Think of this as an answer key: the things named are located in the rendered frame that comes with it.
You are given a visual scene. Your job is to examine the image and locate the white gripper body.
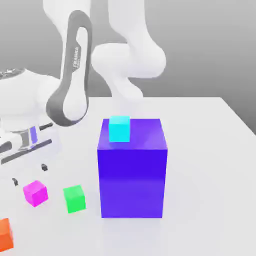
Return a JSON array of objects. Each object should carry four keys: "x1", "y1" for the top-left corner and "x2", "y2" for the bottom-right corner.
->
[{"x1": 0, "y1": 134, "x2": 62, "y2": 175}]

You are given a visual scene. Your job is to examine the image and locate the small magenta cube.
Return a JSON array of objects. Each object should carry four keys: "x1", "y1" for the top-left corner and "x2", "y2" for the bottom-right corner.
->
[{"x1": 22, "y1": 179, "x2": 49, "y2": 208}]

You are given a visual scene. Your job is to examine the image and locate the small green cube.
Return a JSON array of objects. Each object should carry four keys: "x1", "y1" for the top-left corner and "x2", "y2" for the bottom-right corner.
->
[{"x1": 62, "y1": 184, "x2": 87, "y2": 215}]

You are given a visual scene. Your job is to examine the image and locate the small orange cube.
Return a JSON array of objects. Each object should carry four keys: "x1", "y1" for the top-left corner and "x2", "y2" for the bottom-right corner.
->
[{"x1": 0, "y1": 217, "x2": 15, "y2": 253}]

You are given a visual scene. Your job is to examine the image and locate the small cyan cube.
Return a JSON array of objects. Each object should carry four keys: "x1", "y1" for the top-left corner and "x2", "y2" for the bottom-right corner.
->
[{"x1": 108, "y1": 115, "x2": 131, "y2": 143}]

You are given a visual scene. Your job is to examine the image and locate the large blue box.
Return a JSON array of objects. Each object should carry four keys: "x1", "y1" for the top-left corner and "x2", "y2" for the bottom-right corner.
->
[{"x1": 96, "y1": 118, "x2": 168, "y2": 219}]

